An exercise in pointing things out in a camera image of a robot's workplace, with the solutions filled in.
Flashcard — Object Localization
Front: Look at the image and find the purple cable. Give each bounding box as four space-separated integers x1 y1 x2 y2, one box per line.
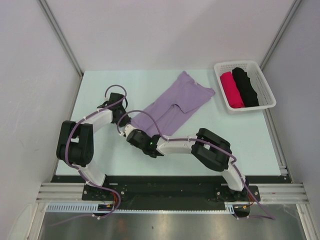
116 109 276 221
63 84 129 221

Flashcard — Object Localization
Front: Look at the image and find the purple t shirt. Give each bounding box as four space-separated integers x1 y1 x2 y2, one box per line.
131 71 216 137

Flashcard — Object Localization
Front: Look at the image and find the white plastic basket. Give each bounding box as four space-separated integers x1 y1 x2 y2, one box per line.
213 60 277 115

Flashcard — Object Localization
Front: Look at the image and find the rolled black t shirt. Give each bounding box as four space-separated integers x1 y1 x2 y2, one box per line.
232 67 259 108

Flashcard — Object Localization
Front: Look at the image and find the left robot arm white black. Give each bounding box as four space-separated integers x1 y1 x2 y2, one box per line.
56 92 130 200

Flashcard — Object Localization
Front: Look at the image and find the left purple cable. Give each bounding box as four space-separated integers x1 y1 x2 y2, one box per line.
63 84 129 221

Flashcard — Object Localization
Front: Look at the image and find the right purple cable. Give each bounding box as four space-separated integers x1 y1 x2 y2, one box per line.
116 109 276 221

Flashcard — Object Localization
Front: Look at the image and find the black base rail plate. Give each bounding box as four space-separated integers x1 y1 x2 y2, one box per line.
51 174 262 211

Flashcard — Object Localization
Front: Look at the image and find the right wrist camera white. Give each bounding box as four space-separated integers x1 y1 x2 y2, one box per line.
119 124 136 138

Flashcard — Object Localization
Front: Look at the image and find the white slotted cable duct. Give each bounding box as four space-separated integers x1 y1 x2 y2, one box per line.
46 201 251 215

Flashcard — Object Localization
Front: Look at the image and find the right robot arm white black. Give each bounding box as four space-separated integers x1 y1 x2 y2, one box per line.
122 124 249 201

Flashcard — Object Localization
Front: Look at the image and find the rolled red t shirt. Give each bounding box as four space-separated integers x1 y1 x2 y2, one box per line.
220 71 245 109

